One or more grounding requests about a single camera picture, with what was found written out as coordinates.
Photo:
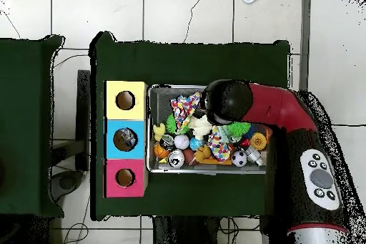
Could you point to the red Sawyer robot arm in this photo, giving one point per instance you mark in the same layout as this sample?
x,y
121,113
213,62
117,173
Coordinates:
x,y
286,109

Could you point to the toy burger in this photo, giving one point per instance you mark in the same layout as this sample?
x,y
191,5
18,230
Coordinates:
x,y
258,141

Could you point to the silver plastic toy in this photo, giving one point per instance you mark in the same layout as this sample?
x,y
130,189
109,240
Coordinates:
x,y
254,155

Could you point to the colourful dotted cloth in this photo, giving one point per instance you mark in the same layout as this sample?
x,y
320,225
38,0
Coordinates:
x,y
184,108

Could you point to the clear mesh bin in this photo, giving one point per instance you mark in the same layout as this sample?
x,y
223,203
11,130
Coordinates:
x,y
160,103

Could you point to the dark green tablecloth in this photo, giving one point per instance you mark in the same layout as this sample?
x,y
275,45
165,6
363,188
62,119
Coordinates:
x,y
186,63

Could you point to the silver drink can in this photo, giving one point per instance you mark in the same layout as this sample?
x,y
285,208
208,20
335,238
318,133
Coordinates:
x,y
175,158

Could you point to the wooden box with three holes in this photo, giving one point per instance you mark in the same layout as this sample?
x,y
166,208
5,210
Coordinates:
x,y
137,106

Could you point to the brown plush bear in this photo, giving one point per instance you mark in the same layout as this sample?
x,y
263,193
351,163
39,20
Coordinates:
x,y
201,153

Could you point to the large green spiky ball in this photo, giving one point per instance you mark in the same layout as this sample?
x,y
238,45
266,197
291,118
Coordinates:
x,y
240,129

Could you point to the green covered side table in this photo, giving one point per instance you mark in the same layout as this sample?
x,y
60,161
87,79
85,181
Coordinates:
x,y
23,126

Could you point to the crushed bottle with blue-red label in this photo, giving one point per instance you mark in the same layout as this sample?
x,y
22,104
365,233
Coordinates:
x,y
127,138

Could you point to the black and white soccer ball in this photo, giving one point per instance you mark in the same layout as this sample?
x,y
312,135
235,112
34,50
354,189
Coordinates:
x,y
239,158

